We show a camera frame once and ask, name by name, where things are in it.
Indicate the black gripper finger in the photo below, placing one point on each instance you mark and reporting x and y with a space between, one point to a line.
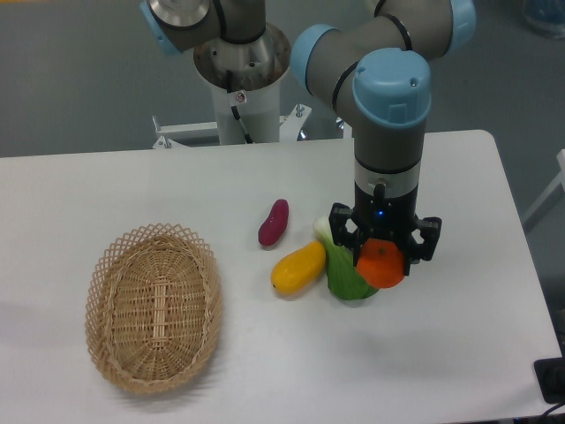
347 230
419 242

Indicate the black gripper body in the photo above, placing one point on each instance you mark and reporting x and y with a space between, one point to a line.
392 219

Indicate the orange fruit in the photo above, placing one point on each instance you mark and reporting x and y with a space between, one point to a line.
380 263

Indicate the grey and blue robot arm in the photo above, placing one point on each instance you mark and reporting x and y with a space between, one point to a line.
376 78

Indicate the woven wicker basket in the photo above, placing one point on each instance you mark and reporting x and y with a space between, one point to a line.
154 309

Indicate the green bok choy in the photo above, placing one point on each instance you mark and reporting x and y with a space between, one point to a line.
343 279

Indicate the purple sweet potato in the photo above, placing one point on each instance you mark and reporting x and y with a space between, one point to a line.
275 224

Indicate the yellow mango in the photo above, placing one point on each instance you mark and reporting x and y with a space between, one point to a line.
296 270

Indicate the black device at table edge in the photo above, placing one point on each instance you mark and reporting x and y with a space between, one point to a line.
550 376

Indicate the blue object top right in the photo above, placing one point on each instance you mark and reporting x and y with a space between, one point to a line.
545 17

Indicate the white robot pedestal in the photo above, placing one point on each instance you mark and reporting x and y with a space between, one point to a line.
245 87

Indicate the white frame at right edge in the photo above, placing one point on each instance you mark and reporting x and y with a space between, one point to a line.
547 199

